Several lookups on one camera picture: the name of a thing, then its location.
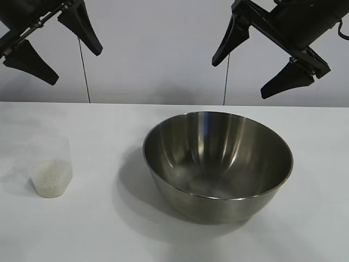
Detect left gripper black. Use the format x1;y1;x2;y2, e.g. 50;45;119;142
0;0;104;86

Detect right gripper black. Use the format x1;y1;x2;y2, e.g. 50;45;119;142
212;0;346;101

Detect translucent plastic measuring cup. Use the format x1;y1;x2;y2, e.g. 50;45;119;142
15;136;74;199

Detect white rice grains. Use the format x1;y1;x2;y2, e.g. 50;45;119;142
29;159;73;198

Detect stainless steel mixing bowl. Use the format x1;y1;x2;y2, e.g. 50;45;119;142
142;110;294;225

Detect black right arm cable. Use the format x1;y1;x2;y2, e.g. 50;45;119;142
337;20;349;40

